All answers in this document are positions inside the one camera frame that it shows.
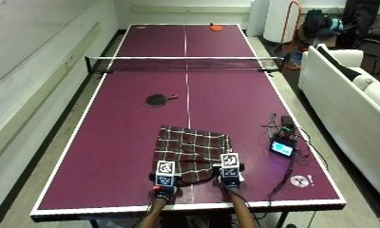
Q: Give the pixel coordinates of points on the person's left hand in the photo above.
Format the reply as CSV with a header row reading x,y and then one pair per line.
x,y
165,189

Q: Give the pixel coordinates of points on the person's right hand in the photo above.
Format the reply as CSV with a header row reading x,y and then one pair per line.
x,y
231,181

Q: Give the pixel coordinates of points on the brown plaid cloth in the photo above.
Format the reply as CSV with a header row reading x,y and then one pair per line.
x,y
190,148

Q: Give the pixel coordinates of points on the white marker cube, left glove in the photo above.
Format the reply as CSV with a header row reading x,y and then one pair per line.
x,y
165,173

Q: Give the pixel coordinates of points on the white marker cube, glove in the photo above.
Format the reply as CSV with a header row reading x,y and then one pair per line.
x,y
165,173
231,164

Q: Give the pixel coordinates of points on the white marker cube, right glove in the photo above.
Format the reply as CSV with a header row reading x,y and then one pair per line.
x,y
231,164

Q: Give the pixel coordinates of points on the small computer with screen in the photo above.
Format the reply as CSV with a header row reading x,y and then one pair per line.
x,y
283,144

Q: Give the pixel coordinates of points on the black power adapter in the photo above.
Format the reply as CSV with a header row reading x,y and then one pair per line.
x,y
287,120

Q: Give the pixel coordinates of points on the black table tennis paddle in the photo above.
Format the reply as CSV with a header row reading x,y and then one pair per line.
x,y
158,99

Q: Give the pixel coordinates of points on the white sofa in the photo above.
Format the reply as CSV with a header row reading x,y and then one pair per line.
x,y
346,107

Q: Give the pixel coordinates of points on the table tennis net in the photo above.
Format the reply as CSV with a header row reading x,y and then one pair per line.
x,y
183,63

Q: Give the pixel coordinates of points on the black cushion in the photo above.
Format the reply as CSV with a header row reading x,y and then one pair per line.
x,y
340,65

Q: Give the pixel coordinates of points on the orange table tennis paddle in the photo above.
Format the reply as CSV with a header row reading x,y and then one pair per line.
x,y
216,27

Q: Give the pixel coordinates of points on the white cylindrical column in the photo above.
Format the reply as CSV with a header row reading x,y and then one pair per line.
x,y
280,19

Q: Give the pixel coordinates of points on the black backpack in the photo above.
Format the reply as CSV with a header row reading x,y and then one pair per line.
x,y
316,21

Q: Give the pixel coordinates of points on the teal bag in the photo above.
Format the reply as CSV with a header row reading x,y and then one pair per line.
x,y
336,24

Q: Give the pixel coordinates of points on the black office chair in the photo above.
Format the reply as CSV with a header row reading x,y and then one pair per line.
x,y
374,34

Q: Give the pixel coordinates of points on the white whiteboard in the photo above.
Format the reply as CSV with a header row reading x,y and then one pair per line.
x,y
26,34

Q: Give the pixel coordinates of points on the orange metal frame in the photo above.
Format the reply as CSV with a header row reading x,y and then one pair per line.
x,y
291,28

